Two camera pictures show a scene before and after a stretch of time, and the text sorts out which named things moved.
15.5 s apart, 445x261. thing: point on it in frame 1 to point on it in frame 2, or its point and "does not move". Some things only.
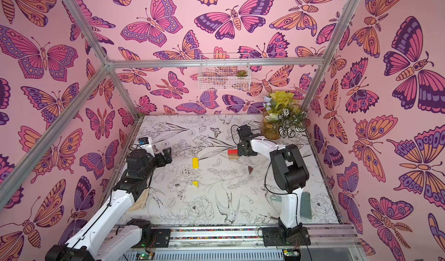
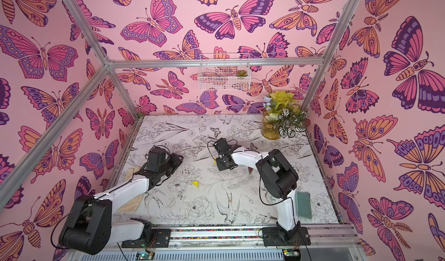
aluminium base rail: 249,236 does not move
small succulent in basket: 241,73 does not move
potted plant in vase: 281,117 does not move
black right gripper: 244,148 to 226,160
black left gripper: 167,156 to 175,160
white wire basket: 224,72 does not move
